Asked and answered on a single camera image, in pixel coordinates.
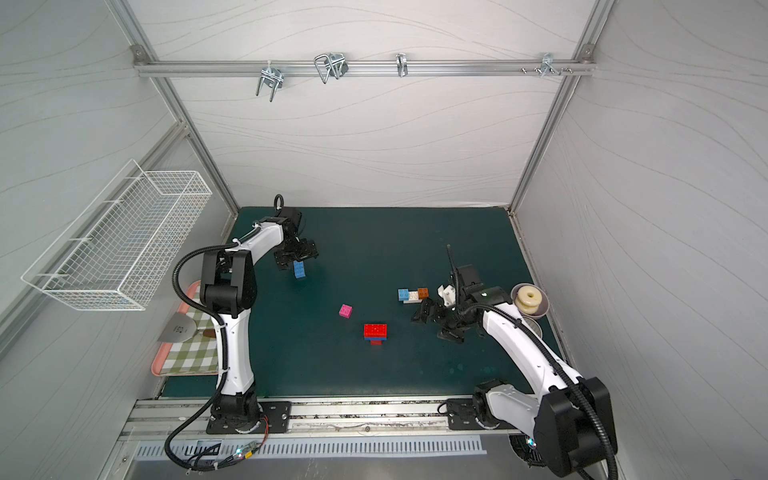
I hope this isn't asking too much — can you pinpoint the light blue long lego brick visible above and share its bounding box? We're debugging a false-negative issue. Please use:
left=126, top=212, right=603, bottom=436
left=293, top=261, right=306, bottom=279

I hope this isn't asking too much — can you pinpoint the magenta small lego brick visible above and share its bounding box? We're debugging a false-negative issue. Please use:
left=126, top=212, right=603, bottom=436
left=339, top=304, right=353, bottom=318

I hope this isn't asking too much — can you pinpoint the mauve bowl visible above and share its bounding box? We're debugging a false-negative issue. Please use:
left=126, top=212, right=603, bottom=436
left=510, top=283, right=549, bottom=319

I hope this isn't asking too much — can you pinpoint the pink plastic tray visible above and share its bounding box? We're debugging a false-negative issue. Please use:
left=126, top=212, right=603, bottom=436
left=151, top=302, right=218, bottom=377

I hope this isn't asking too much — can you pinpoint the metal u-bolt clamp middle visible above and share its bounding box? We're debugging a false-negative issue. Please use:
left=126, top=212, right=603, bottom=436
left=313, top=53, right=349, bottom=84

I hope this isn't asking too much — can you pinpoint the aluminium top crossbar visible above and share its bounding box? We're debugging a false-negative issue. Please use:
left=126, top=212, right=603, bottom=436
left=134, top=57, right=597, bottom=78

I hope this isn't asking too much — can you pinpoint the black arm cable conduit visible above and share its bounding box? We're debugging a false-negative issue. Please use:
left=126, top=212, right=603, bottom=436
left=461, top=302, right=619, bottom=480
left=163, top=244, right=232, bottom=472

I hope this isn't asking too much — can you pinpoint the white wire basket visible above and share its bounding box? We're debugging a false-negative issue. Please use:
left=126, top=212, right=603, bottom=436
left=21, top=160, right=212, bottom=312

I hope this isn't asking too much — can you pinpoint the metal u-bolt clamp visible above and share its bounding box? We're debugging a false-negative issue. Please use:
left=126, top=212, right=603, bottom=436
left=313, top=53, right=349, bottom=84
left=256, top=65, right=284, bottom=102

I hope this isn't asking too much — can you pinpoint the green checkered cloth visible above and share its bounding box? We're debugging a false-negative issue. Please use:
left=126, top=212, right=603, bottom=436
left=152, top=302, right=218, bottom=377

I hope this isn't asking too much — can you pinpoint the metal u-bolt clamp left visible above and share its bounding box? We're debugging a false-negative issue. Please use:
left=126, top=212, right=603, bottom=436
left=256, top=65, right=284, bottom=102

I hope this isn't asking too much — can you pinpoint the red long lego brick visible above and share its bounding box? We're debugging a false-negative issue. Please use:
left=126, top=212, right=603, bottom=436
left=363, top=324, right=388, bottom=338

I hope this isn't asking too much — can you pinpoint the metal bracket right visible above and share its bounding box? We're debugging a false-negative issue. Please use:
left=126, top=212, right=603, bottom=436
left=520, top=53, right=573, bottom=77

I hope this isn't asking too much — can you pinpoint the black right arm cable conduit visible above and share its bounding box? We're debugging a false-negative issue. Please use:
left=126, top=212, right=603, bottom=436
left=461, top=302, right=619, bottom=480

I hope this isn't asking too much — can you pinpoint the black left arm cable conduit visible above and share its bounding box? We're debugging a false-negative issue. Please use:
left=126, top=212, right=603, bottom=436
left=163, top=244, right=232, bottom=472

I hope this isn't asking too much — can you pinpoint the grey ribbed mug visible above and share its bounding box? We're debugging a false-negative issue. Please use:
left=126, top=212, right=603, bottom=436
left=523, top=317, right=543, bottom=339

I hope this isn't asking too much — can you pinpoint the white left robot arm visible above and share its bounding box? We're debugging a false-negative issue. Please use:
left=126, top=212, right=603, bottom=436
left=199, top=207, right=318, bottom=432

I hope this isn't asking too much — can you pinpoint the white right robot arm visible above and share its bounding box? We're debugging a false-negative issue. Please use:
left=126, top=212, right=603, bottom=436
left=402, top=265, right=619, bottom=479

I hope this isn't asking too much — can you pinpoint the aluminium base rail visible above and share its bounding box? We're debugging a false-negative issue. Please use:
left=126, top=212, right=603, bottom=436
left=119, top=395, right=534, bottom=441

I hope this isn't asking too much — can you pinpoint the white slotted cable duct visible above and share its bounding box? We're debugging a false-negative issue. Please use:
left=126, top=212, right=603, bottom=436
left=134, top=435, right=487, bottom=461

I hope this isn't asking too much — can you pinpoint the metal bracket small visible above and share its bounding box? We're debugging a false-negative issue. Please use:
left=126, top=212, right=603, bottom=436
left=396, top=53, right=408, bottom=78

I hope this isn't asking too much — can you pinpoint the white long lego brick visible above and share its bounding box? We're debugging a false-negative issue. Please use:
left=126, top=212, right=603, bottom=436
left=403, top=291, right=423, bottom=304

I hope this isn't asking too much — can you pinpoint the cream ring toy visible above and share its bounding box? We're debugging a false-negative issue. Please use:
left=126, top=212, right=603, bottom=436
left=515, top=285, right=544, bottom=315

